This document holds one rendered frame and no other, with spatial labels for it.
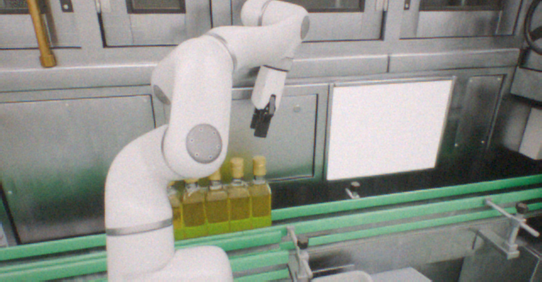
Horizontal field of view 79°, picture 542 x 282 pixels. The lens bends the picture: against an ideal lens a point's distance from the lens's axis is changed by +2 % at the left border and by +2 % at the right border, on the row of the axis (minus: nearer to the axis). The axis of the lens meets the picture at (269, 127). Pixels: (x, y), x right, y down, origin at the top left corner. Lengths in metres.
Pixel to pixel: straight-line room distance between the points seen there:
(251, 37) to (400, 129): 0.70
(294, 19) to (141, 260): 0.46
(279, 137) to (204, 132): 0.58
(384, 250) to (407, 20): 0.69
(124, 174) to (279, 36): 0.34
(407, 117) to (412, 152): 0.13
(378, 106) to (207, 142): 0.74
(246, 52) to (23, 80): 0.58
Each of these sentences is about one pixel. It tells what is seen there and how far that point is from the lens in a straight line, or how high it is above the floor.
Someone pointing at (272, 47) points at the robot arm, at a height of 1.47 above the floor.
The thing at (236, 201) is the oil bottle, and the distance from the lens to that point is 0.87.
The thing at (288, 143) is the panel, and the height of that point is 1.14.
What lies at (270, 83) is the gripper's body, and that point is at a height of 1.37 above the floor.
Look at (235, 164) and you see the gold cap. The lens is 0.83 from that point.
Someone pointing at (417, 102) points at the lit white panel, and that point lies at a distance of 1.15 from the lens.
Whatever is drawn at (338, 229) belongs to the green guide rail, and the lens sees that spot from 1.00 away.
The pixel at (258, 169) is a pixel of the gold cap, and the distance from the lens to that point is 0.84.
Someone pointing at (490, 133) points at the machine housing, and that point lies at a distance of 1.44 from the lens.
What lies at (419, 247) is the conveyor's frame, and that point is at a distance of 1.17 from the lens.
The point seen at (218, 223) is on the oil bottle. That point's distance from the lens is 0.90.
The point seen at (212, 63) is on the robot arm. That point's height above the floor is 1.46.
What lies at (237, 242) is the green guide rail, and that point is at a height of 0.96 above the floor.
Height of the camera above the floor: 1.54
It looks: 21 degrees down
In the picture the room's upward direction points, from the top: straight up
